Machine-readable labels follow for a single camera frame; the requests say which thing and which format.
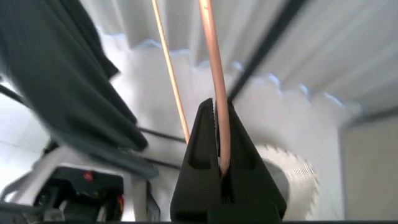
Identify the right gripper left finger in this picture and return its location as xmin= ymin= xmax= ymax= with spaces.
xmin=170 ymin=98 xmax=223 ymax=223

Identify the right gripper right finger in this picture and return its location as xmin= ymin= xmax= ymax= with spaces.
xmin=222 ymin=102 xmax=287 ymax=223

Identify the pink clothes hanger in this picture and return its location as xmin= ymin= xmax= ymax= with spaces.
xmin=150 ymin=0 xmax=232 ymax=177

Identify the dark grey long-sleeved shirt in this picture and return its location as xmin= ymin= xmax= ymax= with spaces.
xmin=0 ymin=0 xmax=160 ymax=180

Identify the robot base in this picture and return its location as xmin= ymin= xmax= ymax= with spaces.
xmin=0 ymin=145 xmax=162 ymax=223

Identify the white laundry basket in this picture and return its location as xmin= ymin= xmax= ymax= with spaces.
xmin=254 ymin=144 xmax=321 ymax=222

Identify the black clothes rack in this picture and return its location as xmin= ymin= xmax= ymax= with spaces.
xmin=0 ymin=0 xmax=308 ymax=171

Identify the white curtain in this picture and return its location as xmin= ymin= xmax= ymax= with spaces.
xmin=79 ymin=0 xmax=398 ymax=118

